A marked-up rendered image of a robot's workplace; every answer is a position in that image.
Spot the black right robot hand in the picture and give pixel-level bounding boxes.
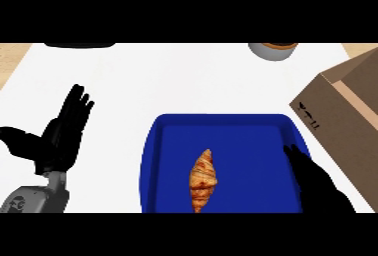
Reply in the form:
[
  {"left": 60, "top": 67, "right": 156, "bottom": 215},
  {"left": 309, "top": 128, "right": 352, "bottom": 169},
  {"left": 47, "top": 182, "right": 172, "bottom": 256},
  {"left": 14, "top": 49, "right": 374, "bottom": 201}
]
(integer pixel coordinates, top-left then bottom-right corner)
[{"left": 281, "top": 143, "right": 357, "bottom": 214}]

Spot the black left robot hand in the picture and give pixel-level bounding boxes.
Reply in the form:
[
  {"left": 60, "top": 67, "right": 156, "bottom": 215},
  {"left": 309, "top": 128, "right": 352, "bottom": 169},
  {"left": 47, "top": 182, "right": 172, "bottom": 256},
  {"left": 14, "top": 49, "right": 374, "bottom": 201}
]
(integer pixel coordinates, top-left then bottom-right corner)
[{"left": 0, "top": 83, "right": 95, "bottom": 176}]

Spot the blue tray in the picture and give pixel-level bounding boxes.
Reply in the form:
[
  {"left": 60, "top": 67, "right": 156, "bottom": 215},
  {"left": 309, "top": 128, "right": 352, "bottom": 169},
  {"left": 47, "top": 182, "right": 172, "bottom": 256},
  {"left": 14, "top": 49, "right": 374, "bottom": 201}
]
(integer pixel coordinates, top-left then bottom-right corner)
[{"left": 138, "top": 113, "right": 312, "bottom": 214}]

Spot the brown cardboard box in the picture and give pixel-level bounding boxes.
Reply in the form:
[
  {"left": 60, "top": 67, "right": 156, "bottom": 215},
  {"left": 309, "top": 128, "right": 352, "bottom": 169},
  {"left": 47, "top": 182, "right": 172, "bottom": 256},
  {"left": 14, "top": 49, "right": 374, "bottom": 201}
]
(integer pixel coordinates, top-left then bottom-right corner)
[{"left": 287, "top": 46, "right": 378, "bottom": 213}]

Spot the golden brown croissant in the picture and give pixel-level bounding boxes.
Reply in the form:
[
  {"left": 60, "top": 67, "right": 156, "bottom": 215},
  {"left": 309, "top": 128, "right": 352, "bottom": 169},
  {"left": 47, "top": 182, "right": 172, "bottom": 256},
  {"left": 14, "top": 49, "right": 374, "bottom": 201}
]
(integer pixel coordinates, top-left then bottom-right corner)
[{"left": 188, "top": 148, "right": 218, "bottom": 214}]

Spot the black flat object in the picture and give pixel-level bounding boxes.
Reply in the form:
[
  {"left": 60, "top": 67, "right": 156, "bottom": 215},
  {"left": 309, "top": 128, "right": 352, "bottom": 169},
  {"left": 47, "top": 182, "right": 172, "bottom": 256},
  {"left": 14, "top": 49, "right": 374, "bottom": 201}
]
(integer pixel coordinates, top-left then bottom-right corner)
[{"left": 42, "top": 42, "right": 116, "bottom": 50}]

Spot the grey cup with brown content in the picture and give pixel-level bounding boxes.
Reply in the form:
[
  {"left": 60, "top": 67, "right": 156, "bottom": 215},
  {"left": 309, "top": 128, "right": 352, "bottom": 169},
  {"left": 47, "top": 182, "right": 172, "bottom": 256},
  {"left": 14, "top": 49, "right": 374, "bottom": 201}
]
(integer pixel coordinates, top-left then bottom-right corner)
[{"left": 246, "top": 42, "right": 299, "bottom": 62}]

